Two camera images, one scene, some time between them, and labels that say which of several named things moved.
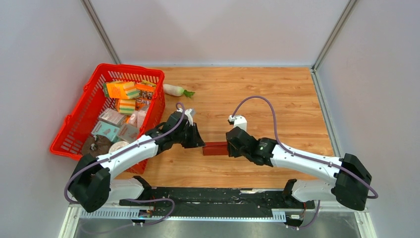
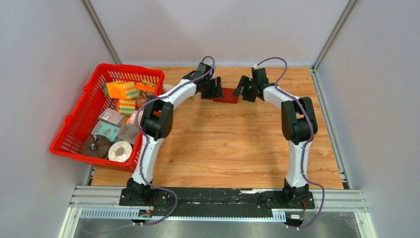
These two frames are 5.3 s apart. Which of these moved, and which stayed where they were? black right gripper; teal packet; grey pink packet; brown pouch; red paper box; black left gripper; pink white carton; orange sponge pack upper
Moved: black right gripper; red paper box; black left gripper
Stayed: grey pink packet; brown pouch; teal packet; pink white carton; orange sponge pack upper
